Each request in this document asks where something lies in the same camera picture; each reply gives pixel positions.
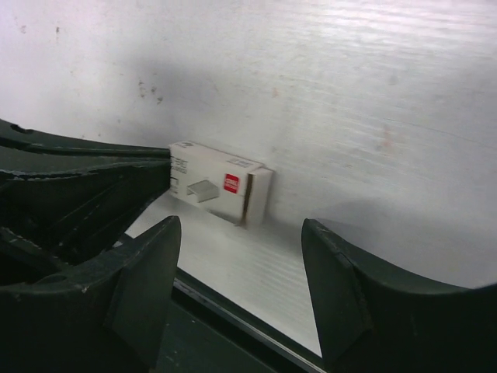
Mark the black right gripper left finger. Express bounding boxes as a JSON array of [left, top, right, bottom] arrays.
[[1, 216, 182, 372]]

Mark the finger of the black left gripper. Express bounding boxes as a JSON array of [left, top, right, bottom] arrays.
[[1, 159, 171, 268], [1, 120, 170, 159]]

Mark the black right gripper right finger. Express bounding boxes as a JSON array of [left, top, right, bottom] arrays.
[[301, 219, 496, 372]]

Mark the red white staple box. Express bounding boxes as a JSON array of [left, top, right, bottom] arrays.
[[169, 141, 273, 227]]

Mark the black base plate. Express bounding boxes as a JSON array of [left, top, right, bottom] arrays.
[[156, 270, 324, 373]]

